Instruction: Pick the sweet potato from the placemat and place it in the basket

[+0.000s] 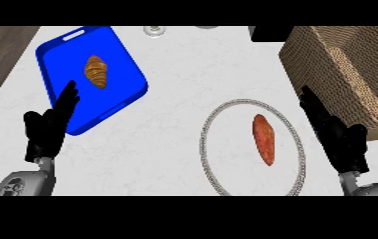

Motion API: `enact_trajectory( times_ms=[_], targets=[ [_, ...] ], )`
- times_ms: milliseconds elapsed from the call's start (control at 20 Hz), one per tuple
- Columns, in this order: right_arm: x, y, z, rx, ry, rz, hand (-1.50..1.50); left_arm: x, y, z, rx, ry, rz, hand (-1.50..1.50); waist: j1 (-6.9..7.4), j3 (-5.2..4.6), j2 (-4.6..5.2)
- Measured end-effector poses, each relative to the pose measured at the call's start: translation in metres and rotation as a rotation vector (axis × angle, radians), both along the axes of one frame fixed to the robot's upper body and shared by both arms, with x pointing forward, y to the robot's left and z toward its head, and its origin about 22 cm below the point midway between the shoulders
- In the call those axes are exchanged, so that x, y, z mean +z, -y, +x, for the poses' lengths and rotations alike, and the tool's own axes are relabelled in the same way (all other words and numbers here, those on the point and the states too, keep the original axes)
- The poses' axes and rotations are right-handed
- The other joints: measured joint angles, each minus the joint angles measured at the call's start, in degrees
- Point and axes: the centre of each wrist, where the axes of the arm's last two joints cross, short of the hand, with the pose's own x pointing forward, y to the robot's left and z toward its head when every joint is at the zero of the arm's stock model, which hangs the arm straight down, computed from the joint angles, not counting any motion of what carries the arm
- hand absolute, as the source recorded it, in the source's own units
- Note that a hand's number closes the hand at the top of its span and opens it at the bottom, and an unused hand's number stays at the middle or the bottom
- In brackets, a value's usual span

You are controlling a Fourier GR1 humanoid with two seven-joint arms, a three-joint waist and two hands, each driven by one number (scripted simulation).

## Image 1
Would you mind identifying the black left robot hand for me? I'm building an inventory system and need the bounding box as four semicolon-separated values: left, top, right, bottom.
22;79;81;164

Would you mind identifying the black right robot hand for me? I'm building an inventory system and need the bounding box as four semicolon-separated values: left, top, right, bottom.
298;85;371;175

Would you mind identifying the orange sweet potato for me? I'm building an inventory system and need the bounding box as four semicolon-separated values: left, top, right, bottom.
251;113;278;167

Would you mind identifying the white round placemat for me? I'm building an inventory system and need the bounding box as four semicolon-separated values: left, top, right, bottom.
198;98;307;197

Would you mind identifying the tan wicker basket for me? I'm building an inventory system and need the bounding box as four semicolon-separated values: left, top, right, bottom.
278;26;378;141

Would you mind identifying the blue cutting board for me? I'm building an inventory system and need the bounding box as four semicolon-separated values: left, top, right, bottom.
34;26;151;137

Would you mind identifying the brown croissant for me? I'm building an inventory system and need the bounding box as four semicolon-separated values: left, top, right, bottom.
84;54;109;90

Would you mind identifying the black appliance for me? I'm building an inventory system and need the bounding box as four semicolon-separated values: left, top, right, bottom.
248;26;295;44

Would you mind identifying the white round dish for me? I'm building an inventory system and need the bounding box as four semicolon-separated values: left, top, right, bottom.
142;26;167;38

